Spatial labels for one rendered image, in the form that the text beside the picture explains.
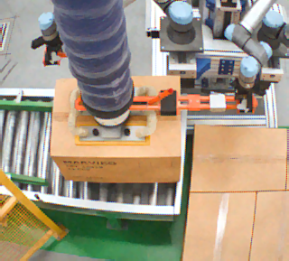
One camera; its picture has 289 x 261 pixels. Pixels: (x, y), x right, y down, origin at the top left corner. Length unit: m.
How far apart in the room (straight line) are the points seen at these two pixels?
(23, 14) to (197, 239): 2.44
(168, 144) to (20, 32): 2.11
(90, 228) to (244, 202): 1.09
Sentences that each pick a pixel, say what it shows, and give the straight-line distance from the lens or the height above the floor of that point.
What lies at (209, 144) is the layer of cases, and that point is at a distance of 2.95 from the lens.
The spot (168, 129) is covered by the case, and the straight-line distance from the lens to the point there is 2.41.
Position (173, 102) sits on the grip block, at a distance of 2.30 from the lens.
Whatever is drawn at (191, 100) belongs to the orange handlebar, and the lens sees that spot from 2.31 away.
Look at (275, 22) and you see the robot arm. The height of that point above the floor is 1.27.
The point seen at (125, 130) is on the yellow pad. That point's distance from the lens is 2.36.
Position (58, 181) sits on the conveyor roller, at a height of 0.55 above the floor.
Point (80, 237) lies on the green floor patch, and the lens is 3.39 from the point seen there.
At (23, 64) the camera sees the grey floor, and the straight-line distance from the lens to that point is 3.95.
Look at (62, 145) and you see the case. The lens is 2.43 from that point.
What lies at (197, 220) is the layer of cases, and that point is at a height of 0.54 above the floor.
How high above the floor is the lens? 3.30
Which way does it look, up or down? 66 degrees down
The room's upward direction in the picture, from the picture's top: 6 degrees counter-clockwise
